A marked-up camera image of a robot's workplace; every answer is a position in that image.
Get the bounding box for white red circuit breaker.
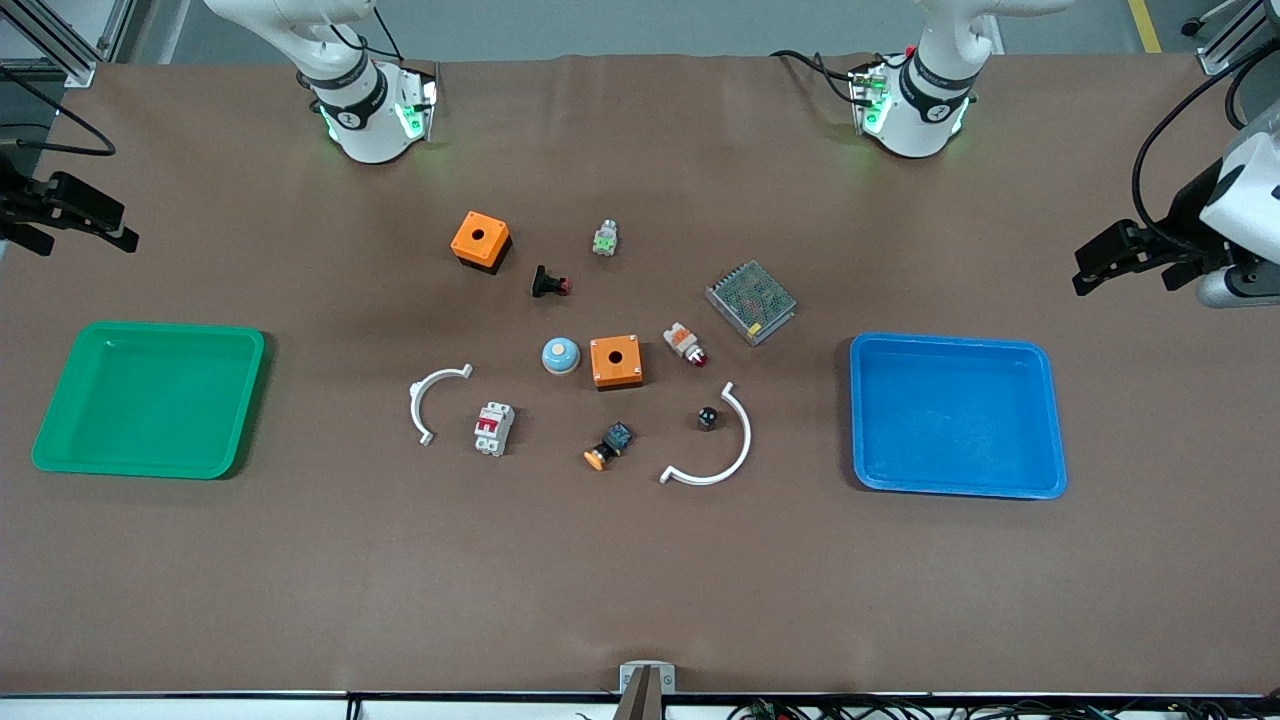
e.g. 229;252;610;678
473;401;516;458

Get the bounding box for green plastic tray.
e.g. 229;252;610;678
31;320;267;481

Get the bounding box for blue plastic tray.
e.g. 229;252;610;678
849;332;1069;501

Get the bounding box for metal mesh power supply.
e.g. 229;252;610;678
705;260;799;347

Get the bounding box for small white curved clip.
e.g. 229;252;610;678
408;364;475;447

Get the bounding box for orange button box black base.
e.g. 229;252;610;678
450;210;513;276

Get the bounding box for large white curved clip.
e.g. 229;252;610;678
659;381;753;488

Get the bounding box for orange mushroom push button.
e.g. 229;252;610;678
583;421;635;472

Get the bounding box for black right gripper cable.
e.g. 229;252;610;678
0;64;118;158

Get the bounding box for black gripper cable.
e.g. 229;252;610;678
0;64;118;158
1131;38;1280;251

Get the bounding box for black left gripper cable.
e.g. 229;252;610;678
1131;38;1280;251

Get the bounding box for aluminium frame profile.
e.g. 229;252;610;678
0;0;136;89
1180;0;1280;77

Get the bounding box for black base cable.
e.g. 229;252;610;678
769;48;873;105

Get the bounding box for tangled black cables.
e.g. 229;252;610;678
725;694;1280;720

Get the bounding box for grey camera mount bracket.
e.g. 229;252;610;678
611;661;677;720

